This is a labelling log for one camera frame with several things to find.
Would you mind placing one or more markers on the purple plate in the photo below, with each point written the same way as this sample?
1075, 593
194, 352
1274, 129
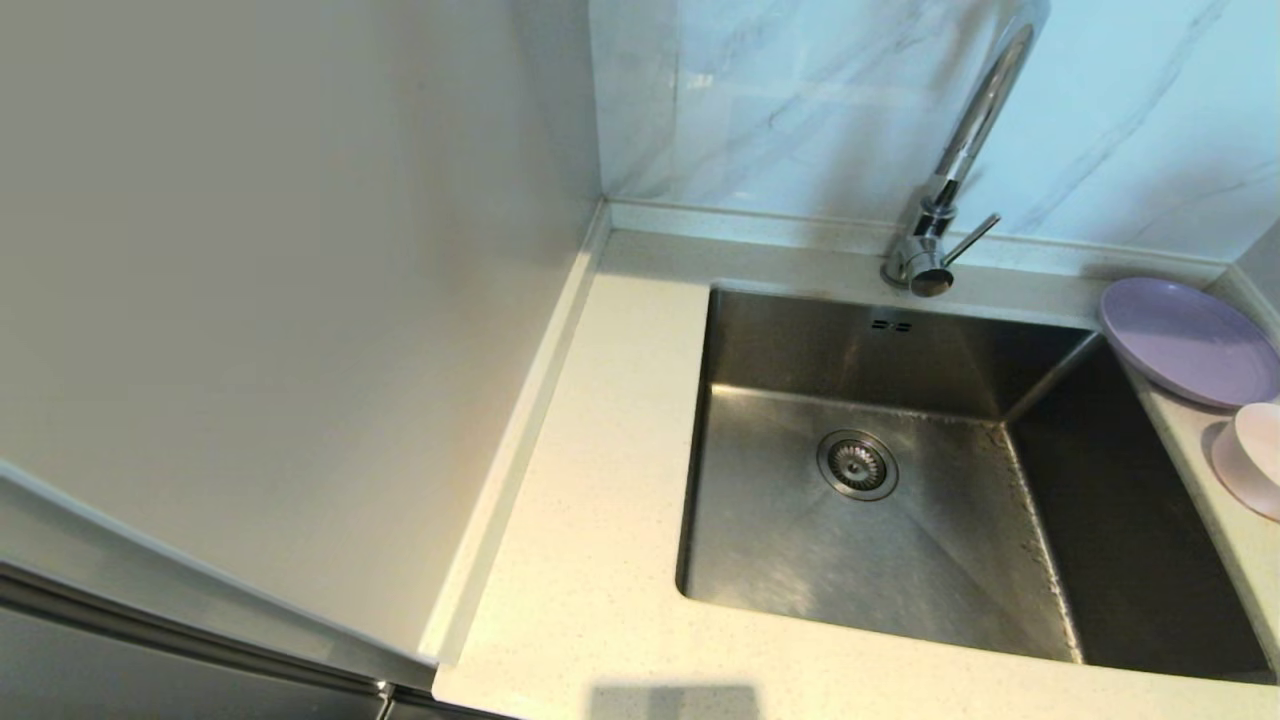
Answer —
1185, 345

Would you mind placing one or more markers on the pale pink cup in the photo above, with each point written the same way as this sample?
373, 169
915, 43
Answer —
1255, 460

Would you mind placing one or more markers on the stainless steel sink basin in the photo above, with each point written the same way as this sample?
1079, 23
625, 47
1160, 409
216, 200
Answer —
900, 570

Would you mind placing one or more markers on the round metal drain strainer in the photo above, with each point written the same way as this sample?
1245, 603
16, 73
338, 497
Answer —
857, 465

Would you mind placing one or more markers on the white tall cabinet side panel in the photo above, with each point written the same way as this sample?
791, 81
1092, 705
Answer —
300, 300

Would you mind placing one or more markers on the chrome gooseneck faucet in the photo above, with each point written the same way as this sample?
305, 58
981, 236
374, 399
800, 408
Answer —
975, 120

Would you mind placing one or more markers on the stainless steel appliance front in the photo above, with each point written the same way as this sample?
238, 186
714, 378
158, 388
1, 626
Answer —
150, 670

